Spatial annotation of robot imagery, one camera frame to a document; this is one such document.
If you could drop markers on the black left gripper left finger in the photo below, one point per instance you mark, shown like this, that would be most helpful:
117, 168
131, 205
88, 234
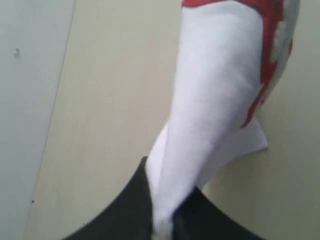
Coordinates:
128, 217

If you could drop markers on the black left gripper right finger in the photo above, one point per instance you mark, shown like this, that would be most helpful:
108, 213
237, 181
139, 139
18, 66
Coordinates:
199, 219

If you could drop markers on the white t-shirt red lettering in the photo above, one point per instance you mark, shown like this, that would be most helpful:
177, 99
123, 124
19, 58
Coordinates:
231, 54

